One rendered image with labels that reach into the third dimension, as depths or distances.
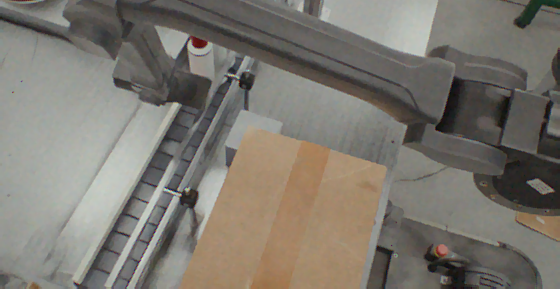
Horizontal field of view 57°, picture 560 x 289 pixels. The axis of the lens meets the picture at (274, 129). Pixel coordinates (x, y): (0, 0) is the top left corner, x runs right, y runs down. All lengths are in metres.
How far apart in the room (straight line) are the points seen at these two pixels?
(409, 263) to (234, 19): 1.39
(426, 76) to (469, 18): 2.38
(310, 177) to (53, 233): 0.57
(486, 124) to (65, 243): 0.86
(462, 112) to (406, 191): 1.65
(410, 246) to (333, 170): 0.99
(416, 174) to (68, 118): 1.42
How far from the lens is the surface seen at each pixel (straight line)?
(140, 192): 1.09
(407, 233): 1.81
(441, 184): 2.22
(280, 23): 0.45
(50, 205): 1.18
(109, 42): 0.54
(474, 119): 0.51
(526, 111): 0.52
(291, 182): 0.81
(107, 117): 1.26
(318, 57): 0.46
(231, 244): 0.77
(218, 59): 1.15
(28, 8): 1.48
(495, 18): 2.93
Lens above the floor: 1.84
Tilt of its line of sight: 57 degrees down
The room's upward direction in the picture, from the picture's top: 5 degrees clockwise
